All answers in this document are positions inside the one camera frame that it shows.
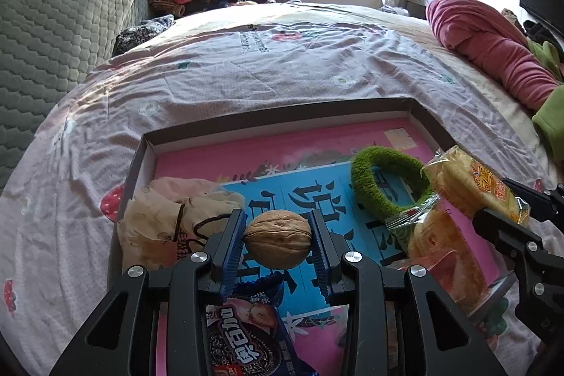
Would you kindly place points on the beige sheer drawstring pouch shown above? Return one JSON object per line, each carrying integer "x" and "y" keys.
{"x": 171, "y": 218}

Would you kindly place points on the pink rolled blanket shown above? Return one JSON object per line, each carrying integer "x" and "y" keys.
{"x": 495, "y": 46}

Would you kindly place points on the green cloth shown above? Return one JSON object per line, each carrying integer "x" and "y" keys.
{"x": 548, "y": 121}

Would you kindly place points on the dark shallow box tray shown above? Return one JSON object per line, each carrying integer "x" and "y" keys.
{"x": 284, "y": 119}

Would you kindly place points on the grey quilted headboard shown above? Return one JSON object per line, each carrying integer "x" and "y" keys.
{"x": 48, "y": 47}

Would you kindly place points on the pink and blue book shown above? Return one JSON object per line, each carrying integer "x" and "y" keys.
{"x": 310, "y": 169}

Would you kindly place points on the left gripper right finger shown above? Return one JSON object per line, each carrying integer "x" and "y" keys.
{"x": 399, "y": 322}

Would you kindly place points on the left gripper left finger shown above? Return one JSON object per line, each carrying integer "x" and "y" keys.
{"x": 120, "y": 336}

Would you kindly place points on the surprise egg toy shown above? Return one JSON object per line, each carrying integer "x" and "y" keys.
{"x": 444, "y": 266}

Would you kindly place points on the clear cracker stack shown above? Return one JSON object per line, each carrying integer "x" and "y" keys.
{"x": 430, "y": 237}

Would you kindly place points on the walnut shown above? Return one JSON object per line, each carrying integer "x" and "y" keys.
{"x": 278, "y": 239}

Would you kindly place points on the blue cookie packet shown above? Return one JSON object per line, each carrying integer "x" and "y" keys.
{"x": 246, "y": 335}

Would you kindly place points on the yellow rice cracker packet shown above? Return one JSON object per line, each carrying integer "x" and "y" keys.
{"x": 470, "y": 186}

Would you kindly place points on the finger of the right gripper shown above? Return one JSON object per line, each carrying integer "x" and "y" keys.
{"x": 506, "y": 236}
{"x": 545, "y": 204}

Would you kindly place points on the dark floral pillow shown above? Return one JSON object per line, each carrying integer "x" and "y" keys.
{"x": 136, "y": 35}

